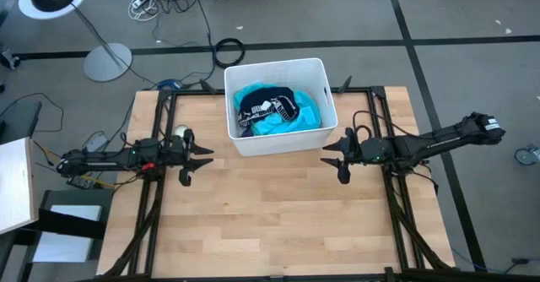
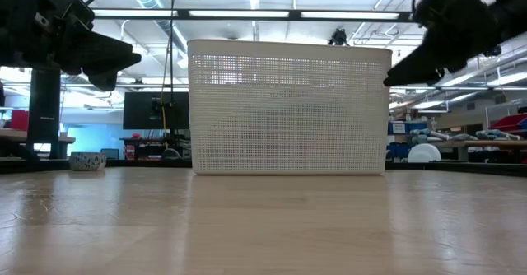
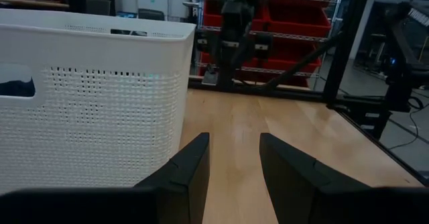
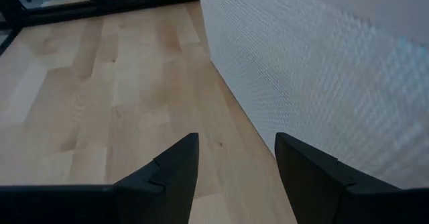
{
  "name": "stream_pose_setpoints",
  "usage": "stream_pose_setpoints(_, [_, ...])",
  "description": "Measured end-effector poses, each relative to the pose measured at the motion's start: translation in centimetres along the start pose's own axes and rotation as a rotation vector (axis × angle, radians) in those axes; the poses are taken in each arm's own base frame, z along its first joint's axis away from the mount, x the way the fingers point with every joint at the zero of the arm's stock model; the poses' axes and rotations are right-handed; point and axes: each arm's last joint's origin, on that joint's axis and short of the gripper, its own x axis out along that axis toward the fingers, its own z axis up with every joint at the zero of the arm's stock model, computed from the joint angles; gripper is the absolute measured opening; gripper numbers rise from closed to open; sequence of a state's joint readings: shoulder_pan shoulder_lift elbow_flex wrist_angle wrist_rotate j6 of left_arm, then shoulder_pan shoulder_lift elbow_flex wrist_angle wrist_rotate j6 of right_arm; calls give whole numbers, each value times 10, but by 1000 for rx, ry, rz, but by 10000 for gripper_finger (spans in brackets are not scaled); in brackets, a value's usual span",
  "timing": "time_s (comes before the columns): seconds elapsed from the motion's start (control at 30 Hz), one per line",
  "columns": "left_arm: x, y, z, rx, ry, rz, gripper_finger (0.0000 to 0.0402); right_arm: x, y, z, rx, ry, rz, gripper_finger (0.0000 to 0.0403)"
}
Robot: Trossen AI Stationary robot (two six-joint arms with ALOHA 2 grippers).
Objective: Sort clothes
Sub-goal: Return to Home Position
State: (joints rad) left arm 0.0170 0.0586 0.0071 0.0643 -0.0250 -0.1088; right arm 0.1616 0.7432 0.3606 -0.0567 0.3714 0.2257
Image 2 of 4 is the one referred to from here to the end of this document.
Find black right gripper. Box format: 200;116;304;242
382;0;527;88

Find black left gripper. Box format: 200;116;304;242
0;0;142;92

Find black monitor screen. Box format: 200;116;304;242
122;91;190;131

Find blue storage bins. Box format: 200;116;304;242
387;120;429;135

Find white round object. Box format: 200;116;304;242
407;142;443;164

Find wooden background workbench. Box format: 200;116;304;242
430;138;527;163

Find red storage bin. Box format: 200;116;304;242
488;114;527;133

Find black shelf with clutter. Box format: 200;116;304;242
119;134;192;161

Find speckled ceramic bowl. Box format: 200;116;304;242
68;151;107;172

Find red box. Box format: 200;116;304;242
9;110;30;133

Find wooden background table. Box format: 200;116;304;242
0;128;77;161

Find white perforated plastic laundry basket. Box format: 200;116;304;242
187;39;394;176

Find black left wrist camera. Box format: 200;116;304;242
48;0;96;32

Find thin black hanging cable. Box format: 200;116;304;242
159;0;180;103

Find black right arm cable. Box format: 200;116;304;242
411;0;433;21

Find yellow cable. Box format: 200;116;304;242
161;104;183;160

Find black overhead camera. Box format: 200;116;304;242
328;27;351;48

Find black overhead frame bar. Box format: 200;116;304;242
92;7;416;24

